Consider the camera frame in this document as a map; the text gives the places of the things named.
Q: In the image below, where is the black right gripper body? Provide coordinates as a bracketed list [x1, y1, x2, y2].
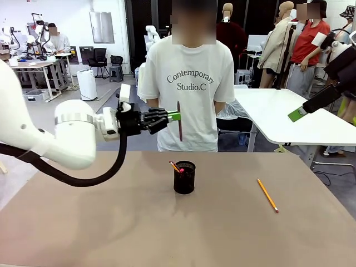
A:
[324, 44, 356, 84]

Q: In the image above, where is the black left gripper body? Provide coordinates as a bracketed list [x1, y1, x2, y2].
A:
[116, 102, 151, 137]

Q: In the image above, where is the black mesh pen holder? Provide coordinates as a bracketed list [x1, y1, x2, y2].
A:
[173, 160, 196, 195]

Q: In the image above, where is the table with white cloth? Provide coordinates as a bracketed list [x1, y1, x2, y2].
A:
[135, 62, 147, 97]

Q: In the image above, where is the person in red shirt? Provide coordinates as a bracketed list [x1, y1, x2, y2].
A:
[286, 0, 332, 100]

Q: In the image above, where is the gray plastic stool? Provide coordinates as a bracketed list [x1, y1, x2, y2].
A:
[108, 66, 125, 83]

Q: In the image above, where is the white air purifier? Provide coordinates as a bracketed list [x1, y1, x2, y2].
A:
[76, 69, 98, 101]

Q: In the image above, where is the black tripod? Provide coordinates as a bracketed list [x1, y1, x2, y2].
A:
[274, 24, 295, 90]

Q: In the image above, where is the person in white t-shirt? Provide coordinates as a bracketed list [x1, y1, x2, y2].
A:
[138, 0, 236, 153]

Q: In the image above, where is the black office chair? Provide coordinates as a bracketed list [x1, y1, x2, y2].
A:
[87, 47, 110, 80]

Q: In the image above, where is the mannequin in beige coat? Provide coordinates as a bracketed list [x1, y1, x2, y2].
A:
[257, 1, 296, 89]

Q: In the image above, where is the black chair seat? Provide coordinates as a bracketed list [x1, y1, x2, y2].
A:
[216, 117, 253, 134]

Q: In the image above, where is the clear plastic bag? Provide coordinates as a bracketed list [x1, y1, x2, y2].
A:
[219, 100, 253, 120]

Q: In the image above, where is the gray step stool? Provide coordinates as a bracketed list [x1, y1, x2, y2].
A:
[235, 69, 253, 86]

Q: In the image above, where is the dark standing board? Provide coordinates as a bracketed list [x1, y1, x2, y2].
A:
[79, 46, 95, 65]

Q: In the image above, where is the white monitor back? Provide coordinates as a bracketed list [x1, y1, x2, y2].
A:
[246, 34, 269, 52]

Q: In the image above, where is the white lab desk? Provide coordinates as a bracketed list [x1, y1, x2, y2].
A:
[54, 52, 75, 87]

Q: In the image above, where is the clear plastic bin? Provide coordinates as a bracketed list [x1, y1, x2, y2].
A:
[23, 89, 50, 103]

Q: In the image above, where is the seated person in white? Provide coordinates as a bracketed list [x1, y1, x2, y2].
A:
[43, 22, 71, 55]

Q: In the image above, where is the mannequin in dark red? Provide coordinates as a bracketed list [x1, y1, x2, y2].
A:
[216, 2, 249, 56]

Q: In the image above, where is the brown top lab desk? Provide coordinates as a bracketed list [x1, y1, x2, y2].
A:
[8, 61, 69, 101]

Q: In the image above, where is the small white background robot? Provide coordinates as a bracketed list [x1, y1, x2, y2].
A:
[1, 26, 22, 53]

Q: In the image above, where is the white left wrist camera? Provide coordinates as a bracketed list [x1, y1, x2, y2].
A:
[118, 83, 131, 103]

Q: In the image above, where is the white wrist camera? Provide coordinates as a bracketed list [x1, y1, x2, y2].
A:
[118, 83, 131, 103]
[311, 32, 328, 47]

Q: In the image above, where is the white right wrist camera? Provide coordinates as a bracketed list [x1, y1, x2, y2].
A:
[311, 32, 328, 47]

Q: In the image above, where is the black floor cable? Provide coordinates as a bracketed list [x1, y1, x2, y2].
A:
[313, 169, 332, 186]

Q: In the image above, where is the black left arm hose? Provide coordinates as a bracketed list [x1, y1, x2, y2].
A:
[0, 130, 128, 187]

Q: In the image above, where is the metal wall panel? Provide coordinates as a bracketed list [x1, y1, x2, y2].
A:
[89, 11, 115, 44]

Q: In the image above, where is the background robot with cables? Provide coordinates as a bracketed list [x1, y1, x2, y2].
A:
[29, 12, 51, 61]

